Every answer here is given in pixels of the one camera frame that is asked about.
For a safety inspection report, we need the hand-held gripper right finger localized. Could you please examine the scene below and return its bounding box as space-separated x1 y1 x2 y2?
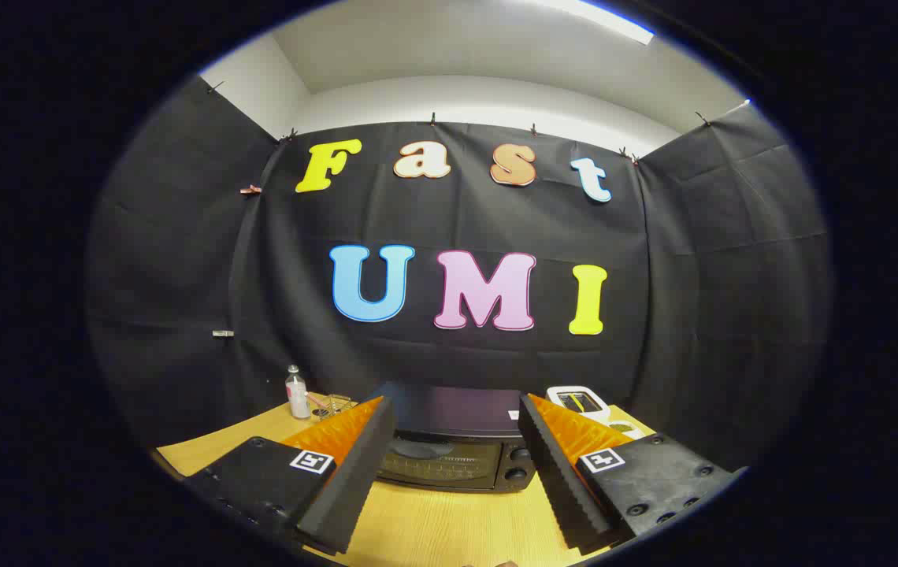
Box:
518 393 741 550

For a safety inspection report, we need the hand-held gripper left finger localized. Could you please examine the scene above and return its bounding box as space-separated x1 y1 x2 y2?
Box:
181 396 396 555

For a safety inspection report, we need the black toaster oven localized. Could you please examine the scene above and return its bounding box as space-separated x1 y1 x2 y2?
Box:
370 382 538 494

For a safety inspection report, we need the white pop-up toaster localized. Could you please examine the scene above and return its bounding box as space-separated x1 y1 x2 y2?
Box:
546 385 614 426

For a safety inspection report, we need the small clear plastic bottle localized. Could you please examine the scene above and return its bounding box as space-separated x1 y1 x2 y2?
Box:
285 365 312 421

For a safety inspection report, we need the small metal wire basket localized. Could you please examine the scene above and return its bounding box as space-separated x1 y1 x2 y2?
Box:
311 394 357 421

